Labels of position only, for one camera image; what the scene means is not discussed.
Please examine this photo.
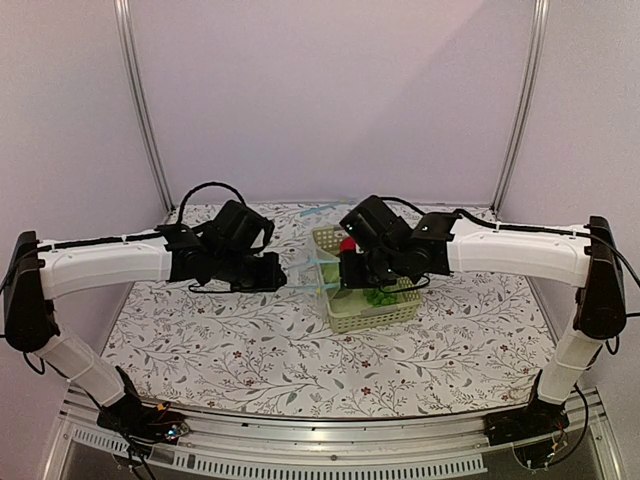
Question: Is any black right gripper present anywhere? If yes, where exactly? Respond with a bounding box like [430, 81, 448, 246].
[339, 247, 404, 289]

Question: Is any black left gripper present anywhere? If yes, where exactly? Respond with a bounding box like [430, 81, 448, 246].
[213, 249, 287, 294]

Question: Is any light green perforated plastic basket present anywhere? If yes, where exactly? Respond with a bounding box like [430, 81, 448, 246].
[311, 226, 421, 333]

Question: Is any clear blue zip top bag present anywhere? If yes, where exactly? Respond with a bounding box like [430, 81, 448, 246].
[284, 251, 341, 308]

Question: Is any green apple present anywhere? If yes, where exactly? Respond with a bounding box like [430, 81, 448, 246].
[321, 263, 341, 284]

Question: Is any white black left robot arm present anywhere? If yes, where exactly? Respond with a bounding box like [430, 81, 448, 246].
[1, 200, 287, 444]

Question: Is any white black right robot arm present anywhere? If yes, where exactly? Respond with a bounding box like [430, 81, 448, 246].
[339, 195, 633, 445]

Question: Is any spare clear blue zip bag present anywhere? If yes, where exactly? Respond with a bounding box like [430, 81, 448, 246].
[299, 198, 356, 217]

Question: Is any green grape bunch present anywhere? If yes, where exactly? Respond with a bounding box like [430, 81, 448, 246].
[363, 289, 399, 308]

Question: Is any red apple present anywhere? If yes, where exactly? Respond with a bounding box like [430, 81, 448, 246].
[340, 237, 358, 253]

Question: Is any floral patterned table mat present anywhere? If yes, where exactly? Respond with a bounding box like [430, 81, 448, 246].
[102, 201, 571, 419]

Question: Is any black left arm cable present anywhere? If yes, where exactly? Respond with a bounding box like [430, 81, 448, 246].
[177, 182, 246, 226]

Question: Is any aluminium front rail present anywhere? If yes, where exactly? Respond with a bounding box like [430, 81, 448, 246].
[43, 388, 632, 479]

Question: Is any left aluminium frame post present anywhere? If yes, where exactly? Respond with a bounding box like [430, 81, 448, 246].
[113, 0, 175, 212]

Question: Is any aluminium frame post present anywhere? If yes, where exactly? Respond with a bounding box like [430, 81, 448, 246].
[113, 0, 175, 212]
[491, 0, 550, 216]

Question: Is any right aluminium frame post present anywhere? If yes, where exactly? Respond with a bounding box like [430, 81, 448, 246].
[491, 0, 550, 216]

